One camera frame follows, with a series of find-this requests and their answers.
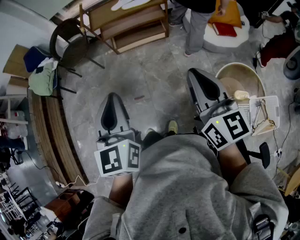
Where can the white round basket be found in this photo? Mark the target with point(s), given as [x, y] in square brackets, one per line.
[248, 72]

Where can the person's leg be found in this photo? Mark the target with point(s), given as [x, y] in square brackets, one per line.
[170, 134]
[151, 139]

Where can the light wooden stool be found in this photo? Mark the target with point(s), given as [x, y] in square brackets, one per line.
[294, 185]

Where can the person's right leg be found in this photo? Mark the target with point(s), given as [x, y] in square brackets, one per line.
[170, 134]

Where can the person's right shoe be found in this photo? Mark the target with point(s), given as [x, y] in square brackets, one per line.
[173, 125]

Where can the black office chair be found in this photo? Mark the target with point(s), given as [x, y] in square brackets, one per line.
[264, 154]

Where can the person's grey sweater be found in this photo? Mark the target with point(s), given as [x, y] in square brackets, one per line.
[187, 187]

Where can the white round pouf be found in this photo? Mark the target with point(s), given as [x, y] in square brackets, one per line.
[225, 43]

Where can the blue cushion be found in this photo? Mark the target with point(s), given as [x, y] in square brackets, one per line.
[35, 57]

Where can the tan cardboard sheet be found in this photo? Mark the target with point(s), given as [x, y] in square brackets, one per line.
[16, 61]

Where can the brown wooden cabinet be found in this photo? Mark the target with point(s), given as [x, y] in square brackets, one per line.
[62, 205]

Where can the grey plastic chair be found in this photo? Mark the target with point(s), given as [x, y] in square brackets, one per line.
[291, 65]

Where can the person's left leg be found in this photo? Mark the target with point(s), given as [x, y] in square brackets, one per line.
[151, 139]

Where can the curved wooden slat bench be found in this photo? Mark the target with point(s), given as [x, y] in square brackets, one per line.
[51, 131]

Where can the person's right forearm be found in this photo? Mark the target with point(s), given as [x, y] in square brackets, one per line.
[232, 161]

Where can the white perforated tray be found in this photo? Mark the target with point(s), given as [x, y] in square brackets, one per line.
[272, 105]

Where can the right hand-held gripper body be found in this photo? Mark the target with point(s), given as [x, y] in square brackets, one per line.
[232, 126]

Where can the person's left shoe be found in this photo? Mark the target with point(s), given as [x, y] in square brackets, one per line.
[150, 130]

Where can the person's shoe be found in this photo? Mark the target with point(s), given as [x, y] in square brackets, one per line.
[150, 130]
[173, 125]

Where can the white shelf unit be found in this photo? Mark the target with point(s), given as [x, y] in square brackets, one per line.
[17, 96]

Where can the wooden shoe rack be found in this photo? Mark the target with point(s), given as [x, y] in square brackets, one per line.
[131, 28]

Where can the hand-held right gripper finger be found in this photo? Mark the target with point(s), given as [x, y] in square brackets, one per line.
[193, 91]
[218, 85]

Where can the beige bottle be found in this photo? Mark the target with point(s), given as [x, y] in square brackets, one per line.
[241, 95]

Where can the red book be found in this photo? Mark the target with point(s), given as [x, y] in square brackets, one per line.
[225, 29]

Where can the dark round chair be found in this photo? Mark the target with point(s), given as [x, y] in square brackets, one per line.
[75, 50]

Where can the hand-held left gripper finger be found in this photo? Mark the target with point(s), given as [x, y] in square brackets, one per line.
[99, 122]
[123, 117]

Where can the green cloth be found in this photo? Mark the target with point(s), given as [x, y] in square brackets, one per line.
[42, 80]

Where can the wooden clothes hanger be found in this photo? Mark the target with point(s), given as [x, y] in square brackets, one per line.
[262, 127]

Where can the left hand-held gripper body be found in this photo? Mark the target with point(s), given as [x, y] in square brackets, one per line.
[117, 159]

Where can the orange cushion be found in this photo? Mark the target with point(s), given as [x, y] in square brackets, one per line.
[230, 14]

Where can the person's left forearm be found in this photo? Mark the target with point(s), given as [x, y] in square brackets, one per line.
[120, 189]

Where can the black metal frame rack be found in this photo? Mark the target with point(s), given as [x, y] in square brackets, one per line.
[23, 199]

